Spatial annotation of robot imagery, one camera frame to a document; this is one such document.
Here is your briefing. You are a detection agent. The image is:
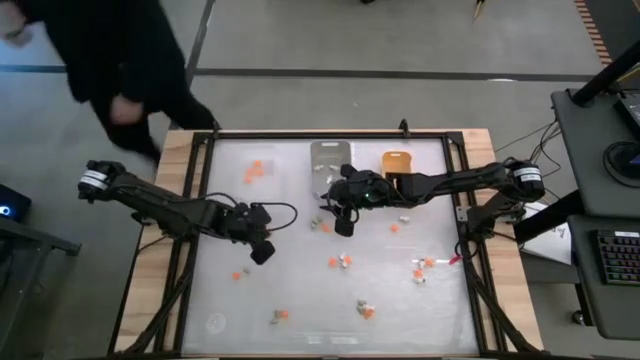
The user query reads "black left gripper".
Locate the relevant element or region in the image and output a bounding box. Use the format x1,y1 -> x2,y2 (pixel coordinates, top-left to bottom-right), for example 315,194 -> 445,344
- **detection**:
219,202 -> 276,266

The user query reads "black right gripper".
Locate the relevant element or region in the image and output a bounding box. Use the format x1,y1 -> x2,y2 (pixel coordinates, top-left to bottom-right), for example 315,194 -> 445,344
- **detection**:
327,163 -> 369,238

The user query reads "clear plastic bin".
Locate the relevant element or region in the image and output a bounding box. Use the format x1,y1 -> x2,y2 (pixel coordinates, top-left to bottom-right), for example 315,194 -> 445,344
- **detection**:
242,158 -> 277,192

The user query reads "grey plastic bin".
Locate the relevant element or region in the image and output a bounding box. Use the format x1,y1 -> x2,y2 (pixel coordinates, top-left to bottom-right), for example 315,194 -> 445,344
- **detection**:
309,139 -> 354,202

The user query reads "yellow plastic bin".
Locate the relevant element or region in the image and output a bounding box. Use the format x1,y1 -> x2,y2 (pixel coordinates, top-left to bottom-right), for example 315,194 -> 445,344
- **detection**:
381,151 -> 414,179

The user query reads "person's hand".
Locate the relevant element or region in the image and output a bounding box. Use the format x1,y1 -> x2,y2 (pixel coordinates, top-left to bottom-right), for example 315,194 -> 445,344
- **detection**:
109,94 -> 146,126
0,17 -> 34,49

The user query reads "black desk leg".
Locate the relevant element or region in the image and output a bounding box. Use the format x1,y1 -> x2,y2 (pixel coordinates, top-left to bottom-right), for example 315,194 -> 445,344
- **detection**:
513,189 -> 571,246

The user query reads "white paper sheet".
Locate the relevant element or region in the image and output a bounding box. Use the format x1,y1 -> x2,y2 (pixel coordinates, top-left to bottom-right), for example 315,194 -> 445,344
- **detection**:
519,199 -> 572,266

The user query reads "person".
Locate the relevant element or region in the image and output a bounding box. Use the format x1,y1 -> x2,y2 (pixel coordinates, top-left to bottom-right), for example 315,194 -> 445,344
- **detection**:
0,0 -> 221,166

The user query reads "grey metal cart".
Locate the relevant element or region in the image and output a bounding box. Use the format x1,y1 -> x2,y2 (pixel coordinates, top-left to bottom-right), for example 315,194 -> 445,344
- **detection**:
0,217 -> 82,360

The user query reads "grey desk with monitor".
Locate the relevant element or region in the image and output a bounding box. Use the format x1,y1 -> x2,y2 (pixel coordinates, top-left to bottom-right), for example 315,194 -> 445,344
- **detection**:
551,88 -> 640,219

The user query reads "black device with blue light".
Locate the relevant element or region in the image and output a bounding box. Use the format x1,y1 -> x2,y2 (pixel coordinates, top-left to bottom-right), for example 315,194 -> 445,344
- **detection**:
0,183 -> 32,224

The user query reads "grey desk with keyboard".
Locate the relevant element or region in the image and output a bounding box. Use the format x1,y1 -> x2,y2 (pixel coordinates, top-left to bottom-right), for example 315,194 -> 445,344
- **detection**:
567,214 -> 640,342

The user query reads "round black stand base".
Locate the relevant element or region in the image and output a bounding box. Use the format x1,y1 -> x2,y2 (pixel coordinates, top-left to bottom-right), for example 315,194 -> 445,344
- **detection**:
602,141 -> 640,189

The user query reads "black backlit keyboard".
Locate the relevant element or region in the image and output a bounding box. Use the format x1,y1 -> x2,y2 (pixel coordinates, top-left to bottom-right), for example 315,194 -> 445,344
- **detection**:
595,229 -> 640,287

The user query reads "black laptop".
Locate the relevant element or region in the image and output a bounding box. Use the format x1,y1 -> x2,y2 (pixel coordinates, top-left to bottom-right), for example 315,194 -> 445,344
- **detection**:
613,91 -> 640,142

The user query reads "black mat with orange stripes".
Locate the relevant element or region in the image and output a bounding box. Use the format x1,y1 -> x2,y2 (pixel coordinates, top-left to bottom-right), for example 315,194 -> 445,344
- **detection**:
573,0 -> 640,69

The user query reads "black left camera cable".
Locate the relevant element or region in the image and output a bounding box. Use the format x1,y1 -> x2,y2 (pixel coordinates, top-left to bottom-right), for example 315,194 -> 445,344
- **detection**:
204,192 -> 299,234

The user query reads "black aluminium table frame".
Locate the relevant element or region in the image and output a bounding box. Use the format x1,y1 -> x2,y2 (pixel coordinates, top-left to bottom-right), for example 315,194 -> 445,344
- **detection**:
107,130 -> 539,359

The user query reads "thin black cable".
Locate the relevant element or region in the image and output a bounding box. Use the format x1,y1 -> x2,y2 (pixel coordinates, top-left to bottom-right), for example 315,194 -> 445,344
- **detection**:
494,119 -> 559,154

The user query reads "black diagonal post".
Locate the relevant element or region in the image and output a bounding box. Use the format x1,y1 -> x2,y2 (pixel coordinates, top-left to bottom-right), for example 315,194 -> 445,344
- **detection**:
571,38 -> 640,107

